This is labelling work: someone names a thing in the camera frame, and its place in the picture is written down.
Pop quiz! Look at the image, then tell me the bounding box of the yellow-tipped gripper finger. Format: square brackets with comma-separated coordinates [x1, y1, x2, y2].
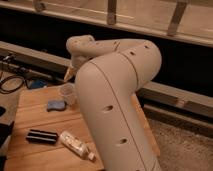
[64, 67, 74, 82]

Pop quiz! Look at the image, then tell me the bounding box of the translucent white cup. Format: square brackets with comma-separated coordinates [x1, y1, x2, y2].
[59, 83, 76, 106]

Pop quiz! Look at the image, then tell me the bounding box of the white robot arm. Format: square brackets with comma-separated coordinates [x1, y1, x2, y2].
[66, 35, 162, 171]

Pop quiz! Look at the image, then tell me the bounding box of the blue sponge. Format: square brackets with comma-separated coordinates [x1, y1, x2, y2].
[47, 100, 66, 112]

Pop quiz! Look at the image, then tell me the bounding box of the blue object on floor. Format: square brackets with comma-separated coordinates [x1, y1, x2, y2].
[29, 79, 47, 89]

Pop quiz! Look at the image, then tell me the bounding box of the clear plastic bottle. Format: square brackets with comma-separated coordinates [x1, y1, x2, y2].
[59, 131, 96, 161]

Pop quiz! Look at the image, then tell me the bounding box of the black rectangular case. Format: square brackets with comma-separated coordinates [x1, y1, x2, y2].
[26, 129, 58, 144]

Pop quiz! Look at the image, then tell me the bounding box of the black coiled cable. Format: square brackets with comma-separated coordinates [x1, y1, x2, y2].
[0, 75, 26, 95]

